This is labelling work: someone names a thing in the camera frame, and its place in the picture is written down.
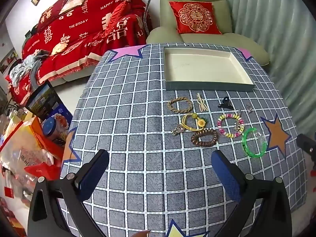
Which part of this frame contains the black claw hair clip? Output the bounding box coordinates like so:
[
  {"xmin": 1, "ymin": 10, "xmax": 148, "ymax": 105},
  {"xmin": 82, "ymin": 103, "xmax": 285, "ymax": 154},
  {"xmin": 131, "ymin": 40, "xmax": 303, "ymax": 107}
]
[{"xmin": 217, "ymin": 98, "xmax": 233, "ymax": 109}]

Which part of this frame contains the red satin pillow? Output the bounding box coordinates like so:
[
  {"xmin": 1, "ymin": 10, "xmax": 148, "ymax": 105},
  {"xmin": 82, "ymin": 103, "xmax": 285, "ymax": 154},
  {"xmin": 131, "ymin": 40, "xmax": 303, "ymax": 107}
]
[{"xmin": 102, "ymin": 0, "xmax": 131, "ymax": 39}]

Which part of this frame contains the pile of grey clothes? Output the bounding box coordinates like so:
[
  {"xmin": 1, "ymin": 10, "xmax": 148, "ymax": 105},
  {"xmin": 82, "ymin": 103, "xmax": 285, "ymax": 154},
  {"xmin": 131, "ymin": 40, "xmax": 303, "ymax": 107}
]
[{"xmin": 10, "ymin": 49, "xmax": 51, "ymax": 89}]

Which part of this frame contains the colourful beaded bracelet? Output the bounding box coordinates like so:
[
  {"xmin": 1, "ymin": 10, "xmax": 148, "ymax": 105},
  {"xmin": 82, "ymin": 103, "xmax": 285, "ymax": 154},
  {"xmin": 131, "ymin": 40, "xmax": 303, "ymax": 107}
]
[{"xmin": 217, "ymin": 113, "xmax": 245, "ymax": 139}]

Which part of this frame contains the blue round tin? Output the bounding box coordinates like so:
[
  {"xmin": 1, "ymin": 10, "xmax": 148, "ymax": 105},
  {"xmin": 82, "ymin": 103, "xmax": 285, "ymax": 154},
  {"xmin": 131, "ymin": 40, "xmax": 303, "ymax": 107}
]
[{"xmin": 42, "ymin": 117, "xmax": 58, "ymax": 137}]

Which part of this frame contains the grey checked tablecloth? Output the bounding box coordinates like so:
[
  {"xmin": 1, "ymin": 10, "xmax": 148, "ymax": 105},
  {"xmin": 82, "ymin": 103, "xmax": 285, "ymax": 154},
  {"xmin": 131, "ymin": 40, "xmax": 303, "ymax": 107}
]
[{"xmin": 59, "ymin": 43, "xmax": 308, "ymax": 237}]

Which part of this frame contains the pale green curtain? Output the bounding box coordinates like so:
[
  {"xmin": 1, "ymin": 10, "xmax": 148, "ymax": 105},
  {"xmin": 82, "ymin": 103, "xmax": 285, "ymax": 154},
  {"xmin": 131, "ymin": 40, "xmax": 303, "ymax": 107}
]
[{"xmin": 218, "ymin": 0, "xmax": 316, "ymax": 134}]

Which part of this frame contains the silver charm keychain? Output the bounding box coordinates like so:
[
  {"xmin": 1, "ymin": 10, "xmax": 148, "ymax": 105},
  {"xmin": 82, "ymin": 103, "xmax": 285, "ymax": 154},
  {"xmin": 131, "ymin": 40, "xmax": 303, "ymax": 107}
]
[{"xmin": 171, "ymin": 125, "xmax": 185, "ymax": 136}]

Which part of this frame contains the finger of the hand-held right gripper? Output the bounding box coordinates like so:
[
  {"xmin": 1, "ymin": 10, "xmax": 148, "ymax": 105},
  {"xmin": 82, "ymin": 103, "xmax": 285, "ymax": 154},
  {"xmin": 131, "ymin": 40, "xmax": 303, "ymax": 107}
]
[{"xmin": 297, "ymin": 133, "xmax": 316, "ymax": 154}]

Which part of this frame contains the red embroidered cushion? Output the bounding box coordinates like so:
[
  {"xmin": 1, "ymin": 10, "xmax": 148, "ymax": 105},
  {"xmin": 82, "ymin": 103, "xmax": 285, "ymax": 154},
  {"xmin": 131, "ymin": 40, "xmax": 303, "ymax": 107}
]
[{"xmin": 169, "ymin": 1, "xmax": 223, "ymax": 35}]

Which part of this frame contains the grey shallow box tray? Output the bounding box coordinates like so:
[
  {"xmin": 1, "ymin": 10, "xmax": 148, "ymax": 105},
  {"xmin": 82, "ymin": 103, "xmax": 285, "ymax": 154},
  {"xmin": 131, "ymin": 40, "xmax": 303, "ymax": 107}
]
[{"xmin": 163, "ymin": 46, "xmax": 256, "ymax": 92}]

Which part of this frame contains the striped floor lamp pole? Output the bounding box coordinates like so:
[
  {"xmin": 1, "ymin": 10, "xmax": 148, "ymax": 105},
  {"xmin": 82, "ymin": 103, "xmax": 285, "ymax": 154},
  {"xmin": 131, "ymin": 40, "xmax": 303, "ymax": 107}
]
[{"xmin": 144, "ymin": 0, "xmax": 157, "ymax": 37}]

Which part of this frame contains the cream hair clip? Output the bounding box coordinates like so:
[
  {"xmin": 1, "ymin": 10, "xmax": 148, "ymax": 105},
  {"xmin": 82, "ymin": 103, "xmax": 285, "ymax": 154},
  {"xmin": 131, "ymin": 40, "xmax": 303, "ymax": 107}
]
[{"xmin": 197, "ymin": 92, "xmax": 208, "ymax": 111}]

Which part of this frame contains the silver bar hair pin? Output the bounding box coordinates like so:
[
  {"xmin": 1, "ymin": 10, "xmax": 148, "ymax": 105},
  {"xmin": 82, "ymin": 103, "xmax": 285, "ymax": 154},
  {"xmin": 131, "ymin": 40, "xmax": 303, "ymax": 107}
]
[{"xmin": 233, "ymin": 109, "xmax": 244, "ymax": 132}]

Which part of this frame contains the yellow sunflower hair tie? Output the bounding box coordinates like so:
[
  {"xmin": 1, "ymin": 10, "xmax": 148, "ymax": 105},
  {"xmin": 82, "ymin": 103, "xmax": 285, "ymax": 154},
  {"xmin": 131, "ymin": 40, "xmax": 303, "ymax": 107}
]
[{"xmin": 181, "ymin": 113, "xmax": 206, "ymax": 131}]

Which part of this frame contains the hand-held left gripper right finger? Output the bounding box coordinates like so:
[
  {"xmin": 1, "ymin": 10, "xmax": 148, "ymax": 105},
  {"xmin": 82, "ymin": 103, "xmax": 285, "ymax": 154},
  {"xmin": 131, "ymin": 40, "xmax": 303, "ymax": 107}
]
[{"xmin": 211, "ymin": 149, "xmax": 293, "ymax": 237}]

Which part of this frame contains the portrait printed pillow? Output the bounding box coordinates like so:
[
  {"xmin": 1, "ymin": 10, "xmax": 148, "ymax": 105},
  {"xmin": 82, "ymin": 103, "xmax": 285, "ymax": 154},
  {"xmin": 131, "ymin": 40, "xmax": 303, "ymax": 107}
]
[{"xmin": 59, "ymin": 0, "xmax": 92, "ymax": 15}]

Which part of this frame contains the dark photo box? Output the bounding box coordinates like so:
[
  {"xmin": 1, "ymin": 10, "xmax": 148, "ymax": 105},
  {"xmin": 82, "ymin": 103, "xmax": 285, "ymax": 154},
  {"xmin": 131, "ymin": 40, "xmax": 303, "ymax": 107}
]
[{"xmin": 25, "ymin": 80, "xmax": 62, "ymax": 122}]

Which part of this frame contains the orange gift box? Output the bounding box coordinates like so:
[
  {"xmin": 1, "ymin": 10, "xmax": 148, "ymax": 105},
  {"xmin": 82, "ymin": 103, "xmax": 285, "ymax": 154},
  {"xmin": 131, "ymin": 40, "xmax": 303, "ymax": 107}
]
[{"xmin": 0, "ymin": 117, "xmax": 66, "ymax": 173}]

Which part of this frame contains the beige plush item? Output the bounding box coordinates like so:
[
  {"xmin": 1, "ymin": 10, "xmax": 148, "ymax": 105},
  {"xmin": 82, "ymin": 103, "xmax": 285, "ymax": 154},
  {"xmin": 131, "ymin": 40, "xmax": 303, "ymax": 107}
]
[{"xmin": 51, "ymin": 42, "xmax": 68, "ymax": 56}]

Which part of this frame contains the green translucent bangle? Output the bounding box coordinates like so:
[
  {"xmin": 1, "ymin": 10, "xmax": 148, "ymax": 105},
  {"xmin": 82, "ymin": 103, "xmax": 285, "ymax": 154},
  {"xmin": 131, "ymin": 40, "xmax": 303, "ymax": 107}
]
[{"xmin": 242, "ymin": 127, "xmax": 267, "ymax": 158}]

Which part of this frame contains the brown coil hair tie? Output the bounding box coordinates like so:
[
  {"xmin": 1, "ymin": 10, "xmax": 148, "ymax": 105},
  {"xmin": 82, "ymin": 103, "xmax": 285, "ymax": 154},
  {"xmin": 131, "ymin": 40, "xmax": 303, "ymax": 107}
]
[{"xmin": 191, "ymin": 128, "xmax": 219, "ymax": 149}]

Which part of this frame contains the brown braided bracelet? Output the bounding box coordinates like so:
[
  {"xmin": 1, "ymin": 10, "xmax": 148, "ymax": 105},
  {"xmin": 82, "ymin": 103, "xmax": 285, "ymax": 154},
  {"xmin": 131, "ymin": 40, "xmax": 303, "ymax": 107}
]
[{"xmin": 167, "ymin": 97, "xmax": 193, "ymax": 114}]

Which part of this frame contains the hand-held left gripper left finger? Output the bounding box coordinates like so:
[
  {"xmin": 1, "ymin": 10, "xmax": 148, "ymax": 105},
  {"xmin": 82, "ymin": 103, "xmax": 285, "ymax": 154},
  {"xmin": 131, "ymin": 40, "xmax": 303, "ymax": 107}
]
[{"xmin": 27, "ymin": 149, "xmax": 110, "ymax": 237}]

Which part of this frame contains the dark red pillow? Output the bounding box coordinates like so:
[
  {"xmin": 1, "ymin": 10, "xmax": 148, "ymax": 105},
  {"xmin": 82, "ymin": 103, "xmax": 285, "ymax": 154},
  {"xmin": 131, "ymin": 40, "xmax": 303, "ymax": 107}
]
[{"xmin": 37, "ymin": 0, "xmax": 70, "ymax": 29}]

